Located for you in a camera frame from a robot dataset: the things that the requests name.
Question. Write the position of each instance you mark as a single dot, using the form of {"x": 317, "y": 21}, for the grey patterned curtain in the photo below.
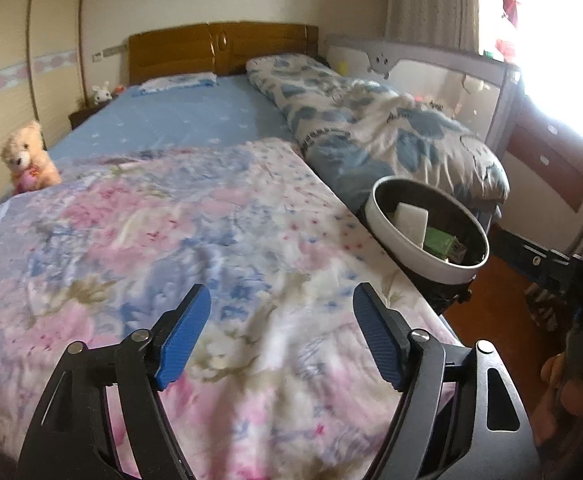
{"x": 431, "y": 5}

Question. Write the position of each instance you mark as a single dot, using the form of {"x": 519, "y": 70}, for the light blue bedsheet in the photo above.
{"x": 181, "y": 115}

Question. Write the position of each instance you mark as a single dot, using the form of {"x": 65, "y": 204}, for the beige teddy bear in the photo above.
{"x": 23, "y": 155}

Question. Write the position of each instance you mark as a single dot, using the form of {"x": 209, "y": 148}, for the person's right hand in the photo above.
{"x": 552, "y": 375}

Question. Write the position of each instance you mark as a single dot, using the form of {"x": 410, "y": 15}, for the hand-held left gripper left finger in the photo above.
{"x": 184, "y": 335}

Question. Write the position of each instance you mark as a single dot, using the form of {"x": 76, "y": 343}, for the white round bin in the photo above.
{"x": 386, "y": 240}

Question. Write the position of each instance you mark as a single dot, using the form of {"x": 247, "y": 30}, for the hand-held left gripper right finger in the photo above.
{"x": 379, "y": 335}

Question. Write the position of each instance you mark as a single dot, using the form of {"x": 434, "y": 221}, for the dark speckled stool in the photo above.
{"x": 446, "y": 297}

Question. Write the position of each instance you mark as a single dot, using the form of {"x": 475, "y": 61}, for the grey bed guard rail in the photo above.
{"x": 421, "y": 67}

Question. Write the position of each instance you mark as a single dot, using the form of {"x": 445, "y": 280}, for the blue cloud print duvet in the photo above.
{"x": 371, "y": 125}

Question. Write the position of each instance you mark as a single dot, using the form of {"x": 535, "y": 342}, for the pink floral blanket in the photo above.
{"x": 196, "y": 220}

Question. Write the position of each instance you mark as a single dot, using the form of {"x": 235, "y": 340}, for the white foam piece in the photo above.
{"x": 411, "y": 222}

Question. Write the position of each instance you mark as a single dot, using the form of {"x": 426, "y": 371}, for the white rabbit toy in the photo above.
{"x": 100, "y": 94}

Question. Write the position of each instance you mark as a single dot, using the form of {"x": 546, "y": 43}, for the green carton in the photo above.
{"x": 439, "y": 242}

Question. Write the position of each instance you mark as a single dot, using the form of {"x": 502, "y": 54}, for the dark wooden nightstand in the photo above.
{"x": 83, "y": 116}

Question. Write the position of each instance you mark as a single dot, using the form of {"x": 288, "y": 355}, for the beige sliding door wardrobe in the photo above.
{"x": 1, "y": 35}

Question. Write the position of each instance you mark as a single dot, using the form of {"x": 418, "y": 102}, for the brown wooden drawer cabinet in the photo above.
{"x": 546, "y": 160}

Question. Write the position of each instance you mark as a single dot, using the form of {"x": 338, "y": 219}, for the beige hanging toy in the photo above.
{"x": 471, "y": 82}

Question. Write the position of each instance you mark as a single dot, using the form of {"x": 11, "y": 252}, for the red hanging cloth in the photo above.
{"x": 509, "y": 5}

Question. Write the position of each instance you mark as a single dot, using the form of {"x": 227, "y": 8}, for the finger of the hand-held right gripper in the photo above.
{"x": 531, "y": 257}
{"x": 549, "y": 307}

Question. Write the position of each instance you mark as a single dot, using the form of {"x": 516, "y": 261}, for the small yellow toy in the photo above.
{"x": 341, "y": 66}

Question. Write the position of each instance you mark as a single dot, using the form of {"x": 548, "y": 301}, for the brown wooden headboard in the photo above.
{"x": 261, "y": 47}

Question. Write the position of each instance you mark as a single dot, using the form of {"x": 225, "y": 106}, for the blue white pillow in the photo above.
{"x": 179, "y": 82}

